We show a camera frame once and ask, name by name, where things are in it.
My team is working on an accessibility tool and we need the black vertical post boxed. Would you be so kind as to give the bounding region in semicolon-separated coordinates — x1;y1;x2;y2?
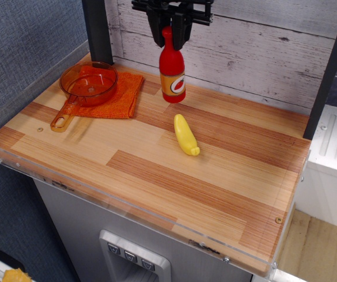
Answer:
82;0;114;65
303;36;337;140

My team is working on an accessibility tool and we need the yellow object bottom left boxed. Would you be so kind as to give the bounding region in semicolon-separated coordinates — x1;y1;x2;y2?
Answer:
2;268;33;282

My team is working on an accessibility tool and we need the brass screw right tabletop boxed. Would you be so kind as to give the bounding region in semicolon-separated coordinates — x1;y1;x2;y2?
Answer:
275;217;282;224

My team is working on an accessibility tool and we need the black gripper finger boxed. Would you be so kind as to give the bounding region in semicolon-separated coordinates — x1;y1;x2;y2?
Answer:
171;13;192;51
146;6;171;48

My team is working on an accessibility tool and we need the black left vertical post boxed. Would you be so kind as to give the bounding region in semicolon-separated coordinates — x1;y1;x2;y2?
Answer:
82;0;114;65

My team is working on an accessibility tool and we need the grey toy fridge cabinet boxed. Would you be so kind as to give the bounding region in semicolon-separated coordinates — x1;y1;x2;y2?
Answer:
35;180;252;281

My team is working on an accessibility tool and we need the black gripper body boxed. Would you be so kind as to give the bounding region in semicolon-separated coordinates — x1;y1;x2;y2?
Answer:
131;1;213;25

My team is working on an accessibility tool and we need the orange transparent plastic pan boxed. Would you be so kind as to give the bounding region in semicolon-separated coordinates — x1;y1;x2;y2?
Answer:
50;62;119;133

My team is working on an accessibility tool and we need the white plastic drainer unit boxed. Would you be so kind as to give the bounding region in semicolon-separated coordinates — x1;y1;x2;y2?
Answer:
295;106;337;226

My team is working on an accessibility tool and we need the yellow toy squash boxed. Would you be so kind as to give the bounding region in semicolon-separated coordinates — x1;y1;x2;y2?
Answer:
173;114;200;156

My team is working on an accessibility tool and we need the orange cloth napkin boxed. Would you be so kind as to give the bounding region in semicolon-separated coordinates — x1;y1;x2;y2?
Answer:
77;72;144;119

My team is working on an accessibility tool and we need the red ketchup toy bottle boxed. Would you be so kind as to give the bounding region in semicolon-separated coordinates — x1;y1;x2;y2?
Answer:
159;26;186;103

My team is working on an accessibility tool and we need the black right vertical post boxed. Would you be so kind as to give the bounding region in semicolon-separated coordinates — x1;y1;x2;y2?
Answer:
303;36;337;140

